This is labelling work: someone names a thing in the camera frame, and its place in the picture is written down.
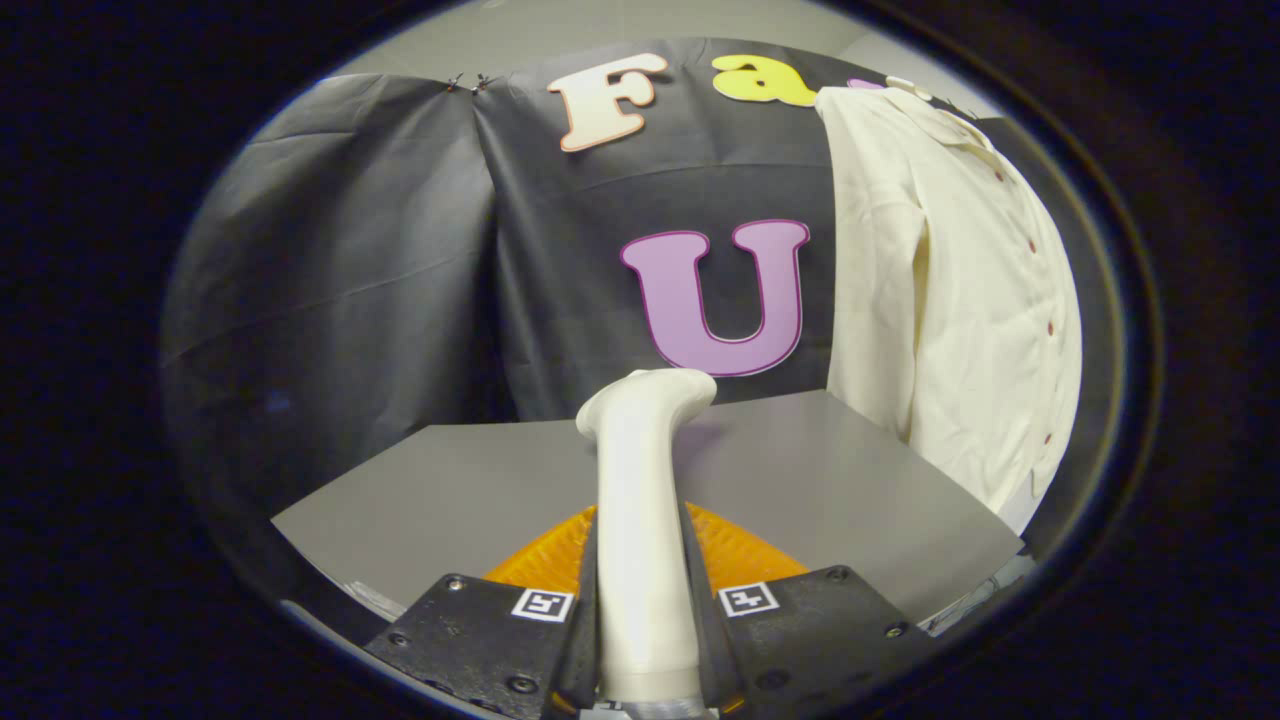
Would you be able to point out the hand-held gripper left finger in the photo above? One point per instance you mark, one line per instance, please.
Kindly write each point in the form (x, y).
(480, 630)

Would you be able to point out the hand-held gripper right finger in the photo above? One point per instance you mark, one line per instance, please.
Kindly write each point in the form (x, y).
(810, 630)

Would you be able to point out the white garment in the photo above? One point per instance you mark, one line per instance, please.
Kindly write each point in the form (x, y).
(1022, 510)

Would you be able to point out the cream button shirt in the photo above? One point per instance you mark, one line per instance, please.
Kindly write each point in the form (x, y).
(960, 300)

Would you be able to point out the grey cabinet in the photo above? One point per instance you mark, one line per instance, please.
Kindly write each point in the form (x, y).
(450, 500)

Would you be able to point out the black backdrop cloth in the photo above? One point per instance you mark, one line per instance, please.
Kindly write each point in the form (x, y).
(350, 300)

